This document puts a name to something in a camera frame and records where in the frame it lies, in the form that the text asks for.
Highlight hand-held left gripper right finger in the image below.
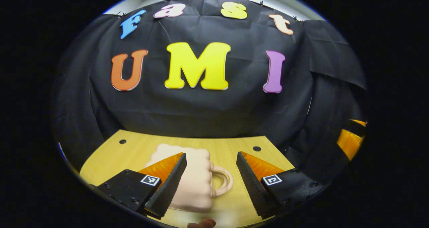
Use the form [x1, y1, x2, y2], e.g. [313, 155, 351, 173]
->
[236, 151, 327, 220]

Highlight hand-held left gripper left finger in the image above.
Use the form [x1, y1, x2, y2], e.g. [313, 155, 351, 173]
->
[96, 152, 187, 220]

